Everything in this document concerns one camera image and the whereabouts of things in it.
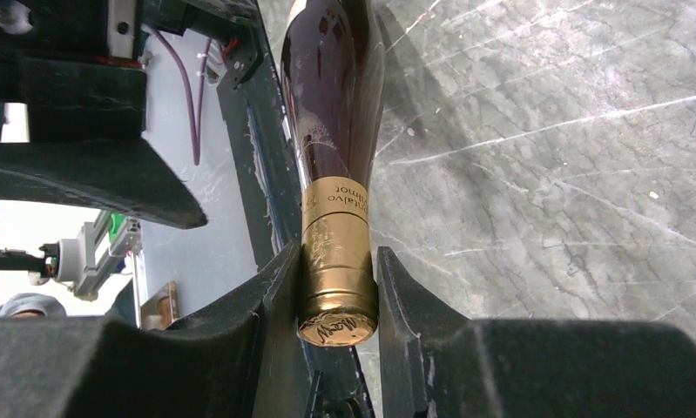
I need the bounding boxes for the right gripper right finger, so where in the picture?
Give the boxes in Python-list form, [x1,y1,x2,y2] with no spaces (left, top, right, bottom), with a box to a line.
[376,246,696,417]

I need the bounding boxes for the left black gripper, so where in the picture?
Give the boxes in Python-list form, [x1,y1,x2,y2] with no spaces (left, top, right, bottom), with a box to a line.
[0,1,260,229]

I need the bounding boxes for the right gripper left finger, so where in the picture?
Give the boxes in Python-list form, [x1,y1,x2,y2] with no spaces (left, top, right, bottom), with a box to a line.
[0,245,301,417]

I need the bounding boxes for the gold capped dark bottle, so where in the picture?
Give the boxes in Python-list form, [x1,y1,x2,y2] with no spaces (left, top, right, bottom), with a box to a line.
[280,1,385,347]

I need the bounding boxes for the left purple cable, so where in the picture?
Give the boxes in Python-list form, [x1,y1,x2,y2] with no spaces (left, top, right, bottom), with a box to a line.
[151,29,213,167]

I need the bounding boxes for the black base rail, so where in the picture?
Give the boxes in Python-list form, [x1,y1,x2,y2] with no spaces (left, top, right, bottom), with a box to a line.
[218,25,375,417]

